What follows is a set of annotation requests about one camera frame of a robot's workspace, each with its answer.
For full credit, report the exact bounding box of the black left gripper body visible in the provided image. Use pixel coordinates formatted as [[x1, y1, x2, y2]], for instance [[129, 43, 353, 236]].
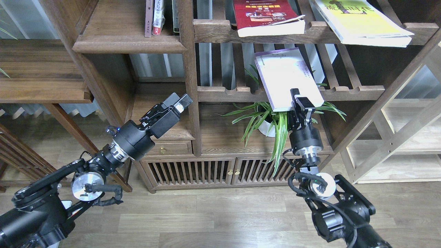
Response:
[[139, 103, 182, 138]]

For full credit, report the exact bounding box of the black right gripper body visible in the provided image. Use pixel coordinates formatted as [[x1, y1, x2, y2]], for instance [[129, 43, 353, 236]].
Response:
[[288, 97, 315, 132]]

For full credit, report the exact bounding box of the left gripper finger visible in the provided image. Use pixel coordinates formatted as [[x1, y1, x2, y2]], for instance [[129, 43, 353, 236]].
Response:
[[162, 92, 180, 108], [174, 95, 193, 113]]

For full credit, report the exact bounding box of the white lavender book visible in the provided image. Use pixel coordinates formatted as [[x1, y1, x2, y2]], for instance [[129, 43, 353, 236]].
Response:
[[255, 48, 324, 112]]

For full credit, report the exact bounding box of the yellow green book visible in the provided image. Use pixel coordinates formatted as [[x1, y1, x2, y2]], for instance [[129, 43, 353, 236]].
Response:
[[312, 0, 414, 48]]

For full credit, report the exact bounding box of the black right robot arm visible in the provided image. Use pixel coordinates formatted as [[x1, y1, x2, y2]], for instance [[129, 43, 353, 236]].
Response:
[[288, 89, 391, 248]]

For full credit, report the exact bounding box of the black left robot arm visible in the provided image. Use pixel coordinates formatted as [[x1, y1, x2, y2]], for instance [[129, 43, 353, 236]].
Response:
[[0, 93, 192, 248]]

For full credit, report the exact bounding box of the light wooden shelf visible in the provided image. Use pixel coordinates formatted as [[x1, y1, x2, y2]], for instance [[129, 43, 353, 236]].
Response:
[[340, 44, 441, 184]]

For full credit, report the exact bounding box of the white plant pot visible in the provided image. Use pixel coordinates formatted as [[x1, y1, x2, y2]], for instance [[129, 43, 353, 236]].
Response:
[[258, 117, 276, 137]]

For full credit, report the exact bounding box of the small wooden drawer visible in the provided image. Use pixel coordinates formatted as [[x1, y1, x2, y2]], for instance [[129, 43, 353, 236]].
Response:
[[147, 140, 192, 156]]

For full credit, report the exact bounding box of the left slatted cabinet door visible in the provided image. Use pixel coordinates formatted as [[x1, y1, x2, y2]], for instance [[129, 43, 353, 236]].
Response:
[[140, 158, 236, 190]]

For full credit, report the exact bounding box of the slatted cabinet door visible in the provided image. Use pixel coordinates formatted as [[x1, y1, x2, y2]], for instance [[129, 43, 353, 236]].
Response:
[[140, 158, 236, 190], [227, 156, 299, 187]]

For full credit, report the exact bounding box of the dark wooden bookshelf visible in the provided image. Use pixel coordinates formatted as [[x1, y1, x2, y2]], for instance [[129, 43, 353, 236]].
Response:
[[38, 0, 441, 194]]

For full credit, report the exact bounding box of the right slatted cabinet door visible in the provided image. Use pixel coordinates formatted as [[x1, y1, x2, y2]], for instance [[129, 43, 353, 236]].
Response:
[[227, 156, 299, 187]]

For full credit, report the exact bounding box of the red white upright book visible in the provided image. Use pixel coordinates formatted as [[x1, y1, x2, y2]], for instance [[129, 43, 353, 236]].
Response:
[[152, 0, 165, 36]]

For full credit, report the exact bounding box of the dark upright book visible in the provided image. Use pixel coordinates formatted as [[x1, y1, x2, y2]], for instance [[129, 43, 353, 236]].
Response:
[[172, 0, 180, 35]]

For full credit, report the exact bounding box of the brown upright book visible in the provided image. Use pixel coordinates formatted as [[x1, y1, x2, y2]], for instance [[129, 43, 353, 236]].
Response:
[[144, 0, 154, 38]]

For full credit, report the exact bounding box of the white metal leg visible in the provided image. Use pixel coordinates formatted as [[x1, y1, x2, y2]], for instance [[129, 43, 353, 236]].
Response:
[[61, 200, 72, 210]]

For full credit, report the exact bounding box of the slatted wooden rack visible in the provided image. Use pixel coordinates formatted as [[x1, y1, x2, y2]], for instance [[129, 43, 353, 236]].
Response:
[[0, 125, 63, 193]]

